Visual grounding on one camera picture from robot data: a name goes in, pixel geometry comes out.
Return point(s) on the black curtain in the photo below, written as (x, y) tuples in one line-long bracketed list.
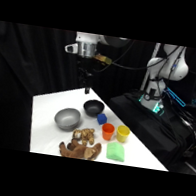
[(24, 82)]

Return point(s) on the tan spotted plush toy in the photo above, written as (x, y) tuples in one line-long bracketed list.
[(84, 135)]

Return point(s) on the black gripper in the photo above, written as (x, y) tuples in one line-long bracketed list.
[(84, 71)]

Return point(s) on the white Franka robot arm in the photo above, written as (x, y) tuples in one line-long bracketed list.
[(164, 66)]

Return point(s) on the brown plush monkey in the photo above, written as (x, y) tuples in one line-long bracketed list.
[(80, 150)]

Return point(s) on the grey bowl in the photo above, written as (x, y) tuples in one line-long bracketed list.
[(67, 118)]

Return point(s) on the black robot stand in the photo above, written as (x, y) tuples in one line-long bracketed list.
[(155, 131)]

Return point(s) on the blue cube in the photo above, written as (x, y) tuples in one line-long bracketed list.
[(101, 119)]

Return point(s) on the green cloth pouch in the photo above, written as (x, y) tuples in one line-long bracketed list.
[(115, 151)]

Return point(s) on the yellow cup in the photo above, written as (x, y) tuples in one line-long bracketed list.
[(122, 133)]

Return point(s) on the orange cup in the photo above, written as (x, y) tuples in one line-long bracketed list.
[(107, 131)]

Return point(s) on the black bowl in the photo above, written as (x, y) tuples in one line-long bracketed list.
[(93, 107)]

